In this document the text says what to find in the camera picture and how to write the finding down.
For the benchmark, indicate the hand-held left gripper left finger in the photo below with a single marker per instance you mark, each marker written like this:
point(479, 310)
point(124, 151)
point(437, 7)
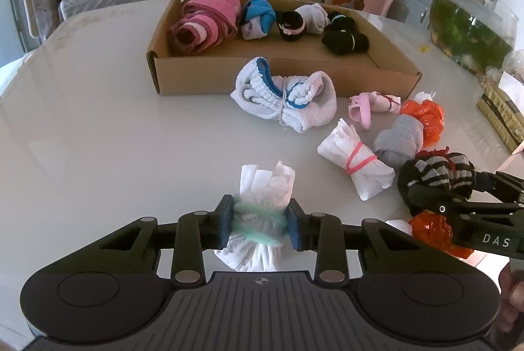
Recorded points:
point(225, 222)

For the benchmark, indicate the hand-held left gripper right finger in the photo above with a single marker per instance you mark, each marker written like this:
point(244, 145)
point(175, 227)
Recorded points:
point(294, 226)

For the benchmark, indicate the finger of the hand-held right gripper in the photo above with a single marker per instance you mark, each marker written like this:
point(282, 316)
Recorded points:
point(442, 208)
point(499, 185)

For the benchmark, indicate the orange plastic bag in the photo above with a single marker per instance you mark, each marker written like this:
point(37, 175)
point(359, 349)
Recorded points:
point(428, 117)
point(430, 230)

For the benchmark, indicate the black grey striped sock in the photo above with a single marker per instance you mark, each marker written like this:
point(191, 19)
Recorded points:
point(434, 167)

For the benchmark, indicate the white cloth bundle green band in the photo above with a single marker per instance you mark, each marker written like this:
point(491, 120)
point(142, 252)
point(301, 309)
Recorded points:
point(262, 183)

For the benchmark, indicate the white blue knitted bundle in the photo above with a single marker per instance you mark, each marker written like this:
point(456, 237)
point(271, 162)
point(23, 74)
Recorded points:
point(262, 97)

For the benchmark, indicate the shallow cardboard box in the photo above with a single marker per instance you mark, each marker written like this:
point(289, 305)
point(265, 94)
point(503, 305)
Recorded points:
point(196, 76)

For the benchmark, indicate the white desktop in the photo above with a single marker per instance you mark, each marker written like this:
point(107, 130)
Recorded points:
point(102, 150)

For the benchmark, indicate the person's right hand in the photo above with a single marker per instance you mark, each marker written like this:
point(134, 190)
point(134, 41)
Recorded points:
point(513, 302)

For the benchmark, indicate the yellow tissue box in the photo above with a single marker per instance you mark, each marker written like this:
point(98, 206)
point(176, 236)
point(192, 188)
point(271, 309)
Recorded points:
point(499, 109)

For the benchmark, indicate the grey sock roll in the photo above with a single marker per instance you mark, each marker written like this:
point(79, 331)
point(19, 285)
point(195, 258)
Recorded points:
point(397, 142)

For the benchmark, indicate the white cloth bundle red band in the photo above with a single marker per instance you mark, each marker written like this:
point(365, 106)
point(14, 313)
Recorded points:
point(348, 146)

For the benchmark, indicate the clear plastic bag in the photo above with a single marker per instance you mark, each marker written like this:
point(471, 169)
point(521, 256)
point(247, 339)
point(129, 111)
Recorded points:
point(509, 66)

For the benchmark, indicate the small pink sock bundle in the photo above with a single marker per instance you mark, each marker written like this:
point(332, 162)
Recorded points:
point(360, 109)

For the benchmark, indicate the yellow scrap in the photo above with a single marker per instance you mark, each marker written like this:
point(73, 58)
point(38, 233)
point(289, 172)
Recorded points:
point(424, 48)

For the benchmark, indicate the glass fishbowl with plants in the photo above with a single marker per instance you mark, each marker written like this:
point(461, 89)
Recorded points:
point(466, 23)

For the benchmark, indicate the black sock yellow band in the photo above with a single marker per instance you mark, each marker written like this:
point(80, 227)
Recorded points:
point(339, 44)

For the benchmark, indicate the pink sock roll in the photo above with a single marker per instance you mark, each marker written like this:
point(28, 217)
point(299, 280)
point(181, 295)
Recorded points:
point(204, 23)

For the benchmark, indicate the black sock pink band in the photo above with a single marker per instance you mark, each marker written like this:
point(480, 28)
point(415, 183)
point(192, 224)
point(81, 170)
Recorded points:
point(288, 21)

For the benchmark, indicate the black sock teal band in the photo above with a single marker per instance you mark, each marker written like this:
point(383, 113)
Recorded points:
point(348, 25)

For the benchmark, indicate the pale grey sock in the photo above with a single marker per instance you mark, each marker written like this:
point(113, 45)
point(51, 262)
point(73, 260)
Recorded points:
point(315, 17)

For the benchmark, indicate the blue grey sock bundle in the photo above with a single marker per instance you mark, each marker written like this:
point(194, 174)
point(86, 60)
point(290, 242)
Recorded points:
point(258, 13)

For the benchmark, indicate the pink plastic chair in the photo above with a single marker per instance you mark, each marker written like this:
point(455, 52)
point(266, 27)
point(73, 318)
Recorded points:
point(378, 1)

